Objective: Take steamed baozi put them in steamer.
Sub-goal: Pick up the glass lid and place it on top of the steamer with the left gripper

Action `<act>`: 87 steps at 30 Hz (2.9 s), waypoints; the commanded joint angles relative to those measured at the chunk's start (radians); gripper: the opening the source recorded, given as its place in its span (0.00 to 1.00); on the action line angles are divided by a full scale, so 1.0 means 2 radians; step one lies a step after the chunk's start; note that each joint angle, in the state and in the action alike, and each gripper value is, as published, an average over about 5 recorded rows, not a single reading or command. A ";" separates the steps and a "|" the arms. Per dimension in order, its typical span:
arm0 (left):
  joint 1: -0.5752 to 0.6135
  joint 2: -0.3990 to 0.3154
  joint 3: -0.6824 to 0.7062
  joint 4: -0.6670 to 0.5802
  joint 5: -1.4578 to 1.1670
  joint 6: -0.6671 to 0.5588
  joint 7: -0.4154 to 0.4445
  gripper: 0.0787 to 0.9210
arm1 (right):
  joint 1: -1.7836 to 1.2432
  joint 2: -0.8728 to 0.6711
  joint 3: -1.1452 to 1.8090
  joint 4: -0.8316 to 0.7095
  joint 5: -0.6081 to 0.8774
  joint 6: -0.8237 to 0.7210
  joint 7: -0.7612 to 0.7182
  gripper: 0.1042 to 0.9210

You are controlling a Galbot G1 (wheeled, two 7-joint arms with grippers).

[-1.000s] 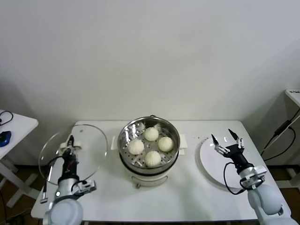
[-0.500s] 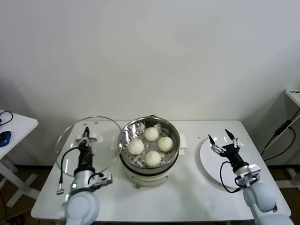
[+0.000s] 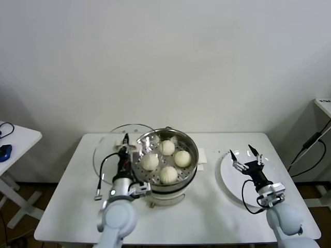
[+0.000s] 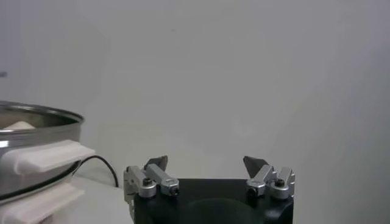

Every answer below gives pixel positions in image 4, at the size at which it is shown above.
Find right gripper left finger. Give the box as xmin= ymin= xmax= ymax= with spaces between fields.
xmin=123 ymin=155 xmax=180 ymax=214

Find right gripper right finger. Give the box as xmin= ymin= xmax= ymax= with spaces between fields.
xmin=243 ymin=155 xmax=296 ymax=201

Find white steamed baozi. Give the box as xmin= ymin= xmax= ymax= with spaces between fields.
xmin=1 ymin=121 xmax=36 ymax=130

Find stainless steel steamer basket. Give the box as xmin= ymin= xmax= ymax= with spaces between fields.
xmin=0 ymin=100 xmax=97 ymax=200

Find white electric pot base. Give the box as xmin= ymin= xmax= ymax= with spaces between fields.
xmin=0 ymin=161 xmax=86 ymax=224

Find black pot power cord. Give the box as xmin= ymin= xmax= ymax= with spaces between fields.
xmin=73 ymin=155 xmax=119 ymax=188

